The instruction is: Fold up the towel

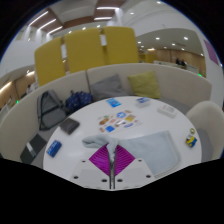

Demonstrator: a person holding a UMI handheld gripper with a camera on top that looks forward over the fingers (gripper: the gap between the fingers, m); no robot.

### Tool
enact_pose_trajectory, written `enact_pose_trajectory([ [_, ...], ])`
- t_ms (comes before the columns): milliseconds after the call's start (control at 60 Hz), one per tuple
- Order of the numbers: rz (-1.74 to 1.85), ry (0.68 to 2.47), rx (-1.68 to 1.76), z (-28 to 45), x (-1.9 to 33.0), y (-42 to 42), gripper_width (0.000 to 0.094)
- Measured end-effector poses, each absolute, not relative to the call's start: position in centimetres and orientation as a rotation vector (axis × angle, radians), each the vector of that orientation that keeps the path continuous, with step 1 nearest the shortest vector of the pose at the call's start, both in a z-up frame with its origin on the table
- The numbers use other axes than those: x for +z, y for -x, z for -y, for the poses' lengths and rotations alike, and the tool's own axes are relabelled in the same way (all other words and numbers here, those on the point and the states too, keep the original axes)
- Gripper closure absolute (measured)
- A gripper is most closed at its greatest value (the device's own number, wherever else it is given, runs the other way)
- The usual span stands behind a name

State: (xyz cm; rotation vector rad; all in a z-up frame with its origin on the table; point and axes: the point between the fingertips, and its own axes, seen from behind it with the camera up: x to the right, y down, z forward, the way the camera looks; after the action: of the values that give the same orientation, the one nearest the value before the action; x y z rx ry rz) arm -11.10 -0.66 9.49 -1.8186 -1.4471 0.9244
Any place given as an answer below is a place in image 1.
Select yellow-green cushion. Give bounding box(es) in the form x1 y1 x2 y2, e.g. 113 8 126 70
127 69 162 100

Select cream curved sofa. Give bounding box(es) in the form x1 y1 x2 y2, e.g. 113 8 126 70
0 62 213 162

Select magenta wall poster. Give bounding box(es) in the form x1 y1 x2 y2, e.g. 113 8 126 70
202 38 221 67

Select grey backpack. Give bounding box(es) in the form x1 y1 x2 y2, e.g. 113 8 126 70
36 89 68 132

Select grey cushion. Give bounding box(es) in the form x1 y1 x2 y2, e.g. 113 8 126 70
89 72 130 102

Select navy blue patterned bag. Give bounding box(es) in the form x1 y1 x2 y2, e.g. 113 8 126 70
64 89 95 113

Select black laptop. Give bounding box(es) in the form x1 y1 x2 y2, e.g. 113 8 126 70
19 133 48 165

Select dark wallet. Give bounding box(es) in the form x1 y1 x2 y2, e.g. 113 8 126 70
58 117 81 136

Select yellow acoustic panel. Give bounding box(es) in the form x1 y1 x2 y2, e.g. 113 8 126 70
33 36 68 88
63 27 109 75
102 25 140 66

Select blue card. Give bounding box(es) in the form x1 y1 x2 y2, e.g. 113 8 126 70
105 97 122 109

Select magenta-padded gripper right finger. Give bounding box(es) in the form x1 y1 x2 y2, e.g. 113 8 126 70
112 144 156 191

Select ceiling lights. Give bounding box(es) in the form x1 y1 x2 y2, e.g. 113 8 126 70
27 4 122 36

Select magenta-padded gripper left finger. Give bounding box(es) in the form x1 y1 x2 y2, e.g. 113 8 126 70
69 143 114 191

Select cream armchair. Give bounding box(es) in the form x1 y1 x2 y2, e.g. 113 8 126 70
185 100 224 162

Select yellow cartoon figure toy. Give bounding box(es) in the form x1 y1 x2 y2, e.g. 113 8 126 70
184 133 199 149

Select small blue and white box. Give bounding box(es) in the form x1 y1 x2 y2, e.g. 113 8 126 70
134 96 152 108

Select light blue towel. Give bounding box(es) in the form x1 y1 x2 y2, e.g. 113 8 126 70
81 130 181 179

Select flat white box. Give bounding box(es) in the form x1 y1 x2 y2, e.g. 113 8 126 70
156 103 178 119

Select colourful sticker sheet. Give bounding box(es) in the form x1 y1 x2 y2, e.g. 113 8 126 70
97 108 143 134

